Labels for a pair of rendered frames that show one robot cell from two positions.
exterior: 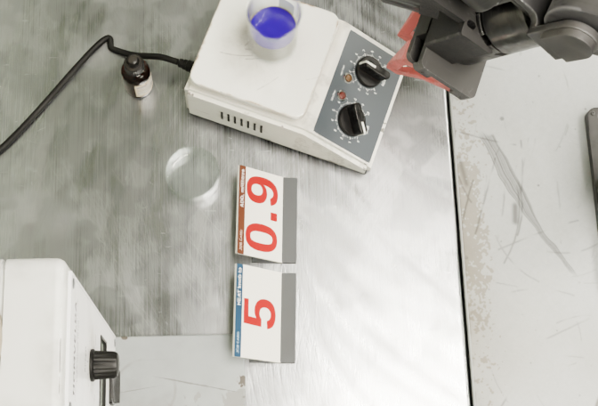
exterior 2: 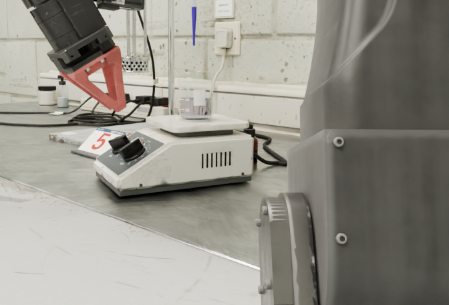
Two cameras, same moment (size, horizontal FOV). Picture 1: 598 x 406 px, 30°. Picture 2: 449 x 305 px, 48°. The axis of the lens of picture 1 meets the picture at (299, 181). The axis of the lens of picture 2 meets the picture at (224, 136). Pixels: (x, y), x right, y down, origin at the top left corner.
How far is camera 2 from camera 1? 1.44 m
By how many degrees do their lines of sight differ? 94
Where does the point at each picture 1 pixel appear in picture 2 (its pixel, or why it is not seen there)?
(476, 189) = (15, 190)
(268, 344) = (87, 144)
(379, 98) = (117, 161)
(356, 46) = (153, 147)
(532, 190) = not seen: outside the picture
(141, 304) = not seen: hidden behind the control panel
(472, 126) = (41, 200)
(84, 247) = not seen: hidden behind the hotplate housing
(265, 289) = (105, 146)
